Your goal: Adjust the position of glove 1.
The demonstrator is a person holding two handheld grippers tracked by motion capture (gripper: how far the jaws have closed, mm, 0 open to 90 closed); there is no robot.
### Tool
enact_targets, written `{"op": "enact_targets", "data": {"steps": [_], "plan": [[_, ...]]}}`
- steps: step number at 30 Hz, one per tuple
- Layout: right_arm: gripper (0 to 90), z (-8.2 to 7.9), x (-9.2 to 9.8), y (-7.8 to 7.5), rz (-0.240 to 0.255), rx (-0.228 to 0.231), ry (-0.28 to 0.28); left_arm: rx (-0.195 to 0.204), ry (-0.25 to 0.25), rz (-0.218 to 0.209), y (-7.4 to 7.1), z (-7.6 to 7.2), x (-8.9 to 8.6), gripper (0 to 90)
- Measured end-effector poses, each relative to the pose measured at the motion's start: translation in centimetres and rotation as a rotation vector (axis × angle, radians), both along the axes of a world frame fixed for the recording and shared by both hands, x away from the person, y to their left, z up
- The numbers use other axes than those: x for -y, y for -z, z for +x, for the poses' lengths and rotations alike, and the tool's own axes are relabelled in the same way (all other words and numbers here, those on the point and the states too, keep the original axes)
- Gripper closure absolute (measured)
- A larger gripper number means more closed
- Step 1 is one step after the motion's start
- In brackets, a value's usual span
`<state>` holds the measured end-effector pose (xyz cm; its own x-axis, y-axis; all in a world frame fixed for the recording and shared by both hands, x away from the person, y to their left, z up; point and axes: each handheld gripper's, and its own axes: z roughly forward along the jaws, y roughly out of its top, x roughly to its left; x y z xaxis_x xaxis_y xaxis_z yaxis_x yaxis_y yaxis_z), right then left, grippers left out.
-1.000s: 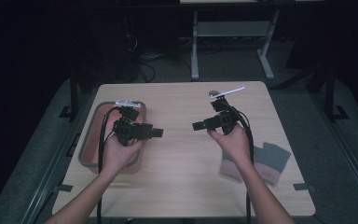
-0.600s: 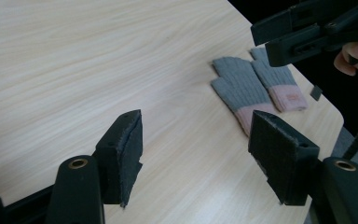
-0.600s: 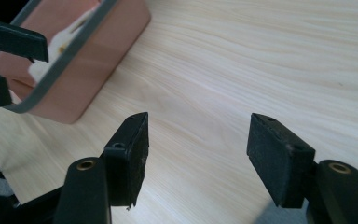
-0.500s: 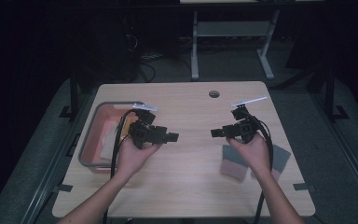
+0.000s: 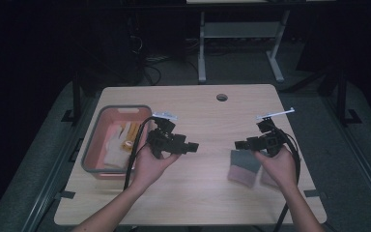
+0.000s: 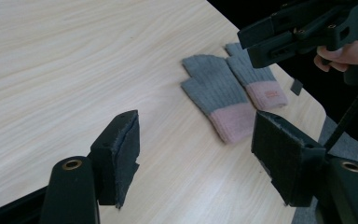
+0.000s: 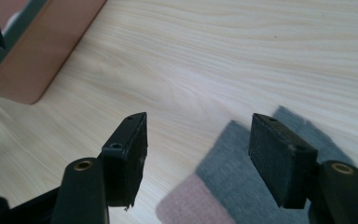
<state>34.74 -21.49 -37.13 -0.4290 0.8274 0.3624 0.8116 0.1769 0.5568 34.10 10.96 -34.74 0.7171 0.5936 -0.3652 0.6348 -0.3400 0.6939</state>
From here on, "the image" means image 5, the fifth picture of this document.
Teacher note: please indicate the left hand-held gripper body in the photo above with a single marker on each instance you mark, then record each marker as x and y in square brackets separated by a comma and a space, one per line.
[164, 140]

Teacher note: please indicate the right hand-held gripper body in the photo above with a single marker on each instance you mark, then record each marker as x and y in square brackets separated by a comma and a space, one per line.
[272, 138]

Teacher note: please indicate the black metal stand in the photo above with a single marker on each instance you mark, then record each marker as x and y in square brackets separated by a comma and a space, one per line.
[342, 96]
[76, 96]

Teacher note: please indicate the person's left hand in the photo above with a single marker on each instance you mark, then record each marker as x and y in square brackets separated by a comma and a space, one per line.
[149, 167]

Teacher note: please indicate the aluminium table side rail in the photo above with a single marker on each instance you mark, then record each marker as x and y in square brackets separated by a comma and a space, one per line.
[360, 165]
[50, 190]

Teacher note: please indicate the person's right hand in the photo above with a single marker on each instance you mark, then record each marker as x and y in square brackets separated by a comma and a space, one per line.
[280, 167]

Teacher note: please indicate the white metal table frame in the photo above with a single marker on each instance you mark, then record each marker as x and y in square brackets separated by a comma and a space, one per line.
[241, 29]

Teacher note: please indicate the dark table edge bracket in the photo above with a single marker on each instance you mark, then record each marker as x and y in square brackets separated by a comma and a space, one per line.
[65, 194]

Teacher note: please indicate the pink basket with grey rim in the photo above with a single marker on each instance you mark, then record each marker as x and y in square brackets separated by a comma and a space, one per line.
[108, 119]

